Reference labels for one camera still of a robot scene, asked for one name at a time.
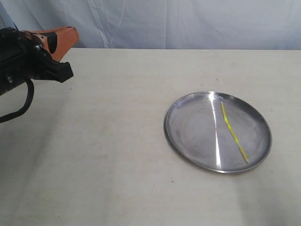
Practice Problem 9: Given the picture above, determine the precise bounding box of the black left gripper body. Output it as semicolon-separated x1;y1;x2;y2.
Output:
0;27;52;84

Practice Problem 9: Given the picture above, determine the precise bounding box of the thin yellow straw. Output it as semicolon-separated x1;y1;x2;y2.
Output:
220;101;249;163

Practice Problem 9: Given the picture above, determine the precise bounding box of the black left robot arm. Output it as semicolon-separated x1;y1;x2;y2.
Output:
0;27;79;94

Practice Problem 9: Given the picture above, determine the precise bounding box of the round silver metal plate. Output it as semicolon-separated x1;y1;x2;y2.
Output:
163;91;272;174

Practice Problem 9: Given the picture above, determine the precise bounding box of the white backdrop cloth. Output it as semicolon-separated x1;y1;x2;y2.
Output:
0;0;301;50

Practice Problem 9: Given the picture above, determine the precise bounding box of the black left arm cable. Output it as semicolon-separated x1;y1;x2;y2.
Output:
0;77;36;124

